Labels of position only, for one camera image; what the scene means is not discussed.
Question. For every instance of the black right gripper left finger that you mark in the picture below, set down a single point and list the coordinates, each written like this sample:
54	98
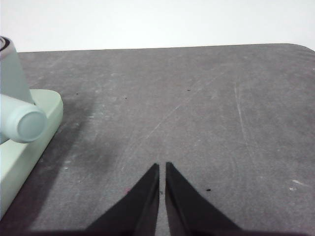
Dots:
137	211

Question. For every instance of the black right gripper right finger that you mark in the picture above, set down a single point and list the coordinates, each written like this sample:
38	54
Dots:
189	211

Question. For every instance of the mint green breakfast machine base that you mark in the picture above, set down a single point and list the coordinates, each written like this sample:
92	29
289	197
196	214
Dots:
19	167

